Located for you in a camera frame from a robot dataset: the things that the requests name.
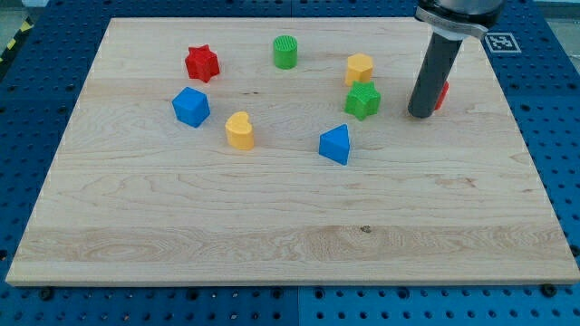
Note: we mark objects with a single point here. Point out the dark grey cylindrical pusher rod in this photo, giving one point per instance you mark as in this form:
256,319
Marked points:
434,72

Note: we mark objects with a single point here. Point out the green star block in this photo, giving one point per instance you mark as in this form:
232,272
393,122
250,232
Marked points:
362,100

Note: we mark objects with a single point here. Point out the red star block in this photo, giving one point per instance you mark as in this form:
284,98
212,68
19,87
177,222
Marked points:
201,63

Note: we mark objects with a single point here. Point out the red block behind rod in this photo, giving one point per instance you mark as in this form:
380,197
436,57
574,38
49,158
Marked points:
442,95

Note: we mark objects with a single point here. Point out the fiducial marker tag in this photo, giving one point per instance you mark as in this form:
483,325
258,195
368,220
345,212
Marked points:
502,43

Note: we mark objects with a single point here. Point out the yellow hexagon block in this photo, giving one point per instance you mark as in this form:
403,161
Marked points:
358,69

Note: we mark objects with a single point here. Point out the blue triangle block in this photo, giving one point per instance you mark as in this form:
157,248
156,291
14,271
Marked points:
335,144

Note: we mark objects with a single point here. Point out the green cylinder block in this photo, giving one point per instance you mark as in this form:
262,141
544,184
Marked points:
285,50

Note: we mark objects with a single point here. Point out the yellow heart block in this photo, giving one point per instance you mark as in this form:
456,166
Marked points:
240,131

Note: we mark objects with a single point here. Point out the blue cube block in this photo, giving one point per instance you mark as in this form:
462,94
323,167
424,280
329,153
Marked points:
191,107

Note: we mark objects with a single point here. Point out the wooden board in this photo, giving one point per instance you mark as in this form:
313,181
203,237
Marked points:
135,197

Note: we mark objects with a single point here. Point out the yellow black hazard tape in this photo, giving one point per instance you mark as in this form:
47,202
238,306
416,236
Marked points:
17,41

